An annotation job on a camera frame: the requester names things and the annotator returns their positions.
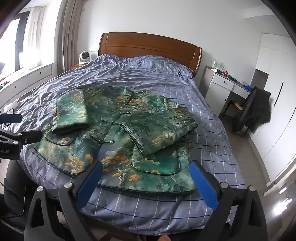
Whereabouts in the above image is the white sheer curtain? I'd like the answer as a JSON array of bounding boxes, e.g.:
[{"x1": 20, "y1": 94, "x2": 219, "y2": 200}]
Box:
[{"x1": 22, "y1": 7, "x2": 42, "y2": 67}]

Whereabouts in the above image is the bed with blue checked cover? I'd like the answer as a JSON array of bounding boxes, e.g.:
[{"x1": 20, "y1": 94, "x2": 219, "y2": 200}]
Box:
[{"x1": 0, "y1": 54, "x2": 247, "y2": 238}]

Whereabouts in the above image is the green patterned jacket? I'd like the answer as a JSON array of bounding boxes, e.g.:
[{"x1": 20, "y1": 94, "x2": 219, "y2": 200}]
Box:
[{"x1": 32, "y1": 86, "x2": 199, "y2": 197}]

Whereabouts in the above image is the dark jacket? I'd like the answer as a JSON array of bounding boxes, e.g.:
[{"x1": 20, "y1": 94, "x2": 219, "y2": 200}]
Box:
[{"x1": 238, "y1": 86, "x2": 271, "y2": 133}]

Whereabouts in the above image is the window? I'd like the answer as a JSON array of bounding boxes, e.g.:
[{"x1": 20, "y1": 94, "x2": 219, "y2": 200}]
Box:
[{"x1": 0, "y1": 10, "x2": 30, "y2": 77}]

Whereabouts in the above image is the white desk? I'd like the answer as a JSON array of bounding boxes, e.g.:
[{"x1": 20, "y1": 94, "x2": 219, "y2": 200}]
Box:
[{"x1": 199, "y1": 65, "x2": 255, "y2": 116}]

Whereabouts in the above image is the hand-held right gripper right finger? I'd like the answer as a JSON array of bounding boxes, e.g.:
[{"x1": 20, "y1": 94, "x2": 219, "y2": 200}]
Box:
[{"x1": 189, "y1": 161, "x2": 269, "y2": 241}]

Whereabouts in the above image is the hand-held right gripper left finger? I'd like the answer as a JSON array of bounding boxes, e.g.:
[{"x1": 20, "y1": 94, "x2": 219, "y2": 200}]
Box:
[{"x1": 23, "y1": 160, "x2": 104, "y2": 241}]

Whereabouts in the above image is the white window bench cabinet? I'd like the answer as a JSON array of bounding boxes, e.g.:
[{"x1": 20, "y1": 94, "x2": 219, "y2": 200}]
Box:
[{"x1": 0, "y1": 64, "x2": 58, "y2": 109}]

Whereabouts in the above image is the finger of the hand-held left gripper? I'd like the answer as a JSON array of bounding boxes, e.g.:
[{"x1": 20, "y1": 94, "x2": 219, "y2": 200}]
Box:
[
  {"x1": 0, "y1": 113, "x2": 23, "y2": 124},
  {"x1": 0, "y1": 130, "x2": 43, "y2": 150}
]

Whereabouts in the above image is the wooden chair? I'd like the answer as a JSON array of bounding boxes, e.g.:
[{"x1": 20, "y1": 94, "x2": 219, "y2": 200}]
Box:
[{"x1": 228, "y1": 100, "x2": 249, "y2": 137}]

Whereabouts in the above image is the white desk fan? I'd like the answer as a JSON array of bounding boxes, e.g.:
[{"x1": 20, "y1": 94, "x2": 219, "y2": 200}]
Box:
[{"x1": 79, "y1": 51, "x2": 91, "y2": 66}]

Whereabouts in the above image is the white wardrobe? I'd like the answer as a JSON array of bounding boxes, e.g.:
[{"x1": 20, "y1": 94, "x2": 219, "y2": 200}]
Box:
[{"x1": 248, "y1": 32, "x2": 296, "y2": 186}]

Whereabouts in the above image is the brown curtain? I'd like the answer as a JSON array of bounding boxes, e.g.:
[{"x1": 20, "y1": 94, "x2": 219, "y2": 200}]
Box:
[{"x1": 60, "y1": 0, "x2": 81, "y2": 72}]

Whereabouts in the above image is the wooden headboard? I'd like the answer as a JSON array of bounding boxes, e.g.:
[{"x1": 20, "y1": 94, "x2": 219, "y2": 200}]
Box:
[{"x1": 98, "y1": 32, "x2": 203, "y2": 77}]

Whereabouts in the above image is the white cloth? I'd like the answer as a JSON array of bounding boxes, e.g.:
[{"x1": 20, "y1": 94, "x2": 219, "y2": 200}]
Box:
[{"x1": 3, "y1": 103, "x2": 18, "y2": 114}]

